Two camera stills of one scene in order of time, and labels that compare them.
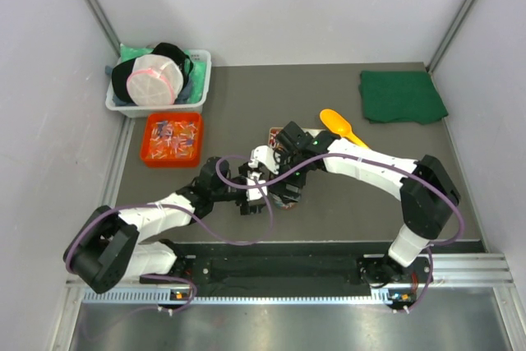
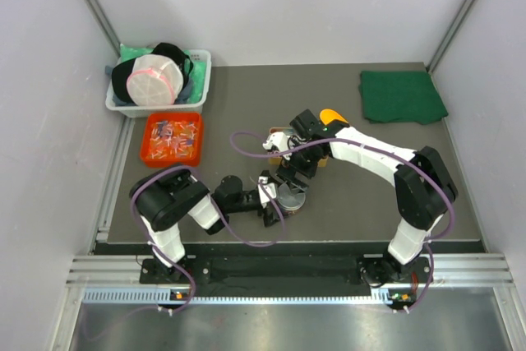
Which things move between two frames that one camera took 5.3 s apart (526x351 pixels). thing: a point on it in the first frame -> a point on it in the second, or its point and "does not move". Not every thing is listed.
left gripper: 251,208 -> 269,219
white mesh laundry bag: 155,80 does not move
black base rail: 304,265 does not move
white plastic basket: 190,108 does not move
